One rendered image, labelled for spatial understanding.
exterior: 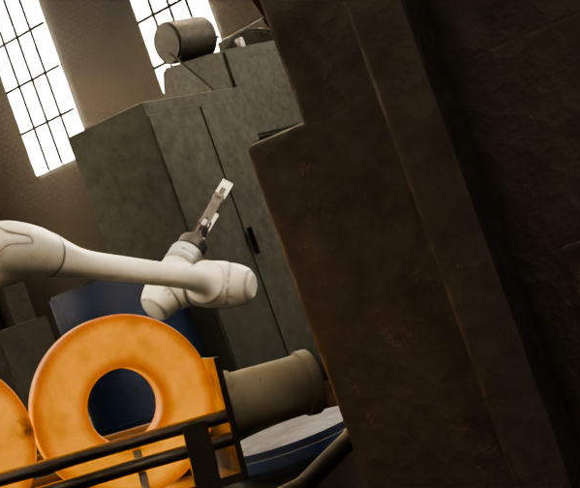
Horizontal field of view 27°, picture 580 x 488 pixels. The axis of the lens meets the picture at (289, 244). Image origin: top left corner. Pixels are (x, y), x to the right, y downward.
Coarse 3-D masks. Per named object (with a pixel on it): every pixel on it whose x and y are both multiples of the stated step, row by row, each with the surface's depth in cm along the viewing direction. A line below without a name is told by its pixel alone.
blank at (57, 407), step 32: (96, 320) 103; (128, 320) 104; (64, 352) 102; (96, 352) 103; (128, 352) 104; (160, 352) 104; (192, 352) 105; (32, 384) 103; (64, 384) 102; (160, 384) 104; (192, 384) 105; (32, 416) 101; (64, 416) 101; (160, 416) 104; (192, 416) 105; (64, 448) 101; (160, 448) 104; (128, 480) 102; (160, 480) 103
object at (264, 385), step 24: (288, 360) 109; (312, 360) 108; (240, 384) 106; (264, 384) 106; (288, 384) 107; (312, 384) 107; (240, 408) 105; (264, 408) 106; (288, 408) 107; (312, 408) 108; (240, 432) 106
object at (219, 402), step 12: (204, 360) 107; (216, 360) 104; (216, 372) 104; (216, 384) 105; (216, 396) 106; (228, 396) 104; (216, 408) 107; (228, 408) 104; (228, 420) 104; (216, 432) 108; (240, 444) 104; (216, 456) 110; (228, 456) 106; (240, 456) 104; (228, 468) 107; (240, 468) 104
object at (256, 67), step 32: (160, 32) 959; (192, 32) 956; (256, 32) 981; (192, 64) 936; (224, 64) 912; (256, 64) 931; (256, 96) 924; (288, 96) 948; (256, 128) 917; (288, 128) 943
